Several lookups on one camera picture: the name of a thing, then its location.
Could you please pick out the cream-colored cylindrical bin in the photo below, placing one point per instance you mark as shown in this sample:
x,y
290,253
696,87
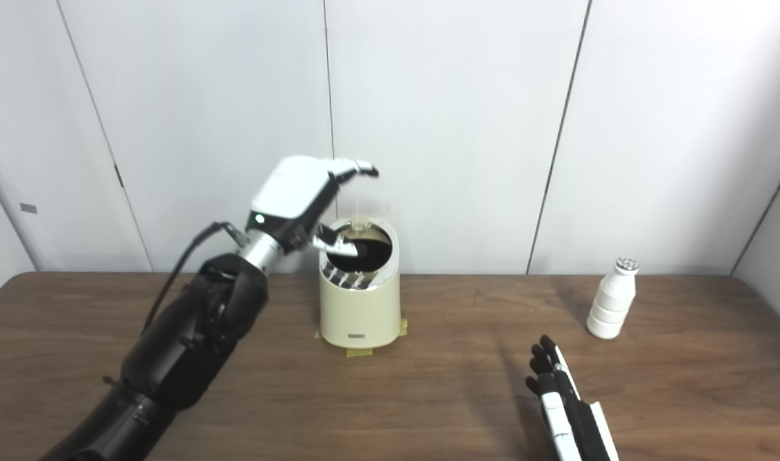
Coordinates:
x,y
359,314

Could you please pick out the small grey wall label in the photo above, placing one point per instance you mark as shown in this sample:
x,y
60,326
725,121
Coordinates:
x,y
29,208

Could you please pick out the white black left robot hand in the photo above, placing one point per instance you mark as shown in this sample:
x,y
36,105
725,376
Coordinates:
x,y
287,192

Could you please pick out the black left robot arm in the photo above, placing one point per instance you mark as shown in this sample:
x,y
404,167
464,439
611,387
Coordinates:
x,y
185,339

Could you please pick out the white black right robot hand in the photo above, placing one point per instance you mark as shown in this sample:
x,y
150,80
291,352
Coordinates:
x,y
565,416

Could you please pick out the black wall panel hinge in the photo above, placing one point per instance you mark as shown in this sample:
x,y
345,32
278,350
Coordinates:
x,y
118,176

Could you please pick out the small white plastic bottle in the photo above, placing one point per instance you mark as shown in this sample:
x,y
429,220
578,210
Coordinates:
x,y
610,306

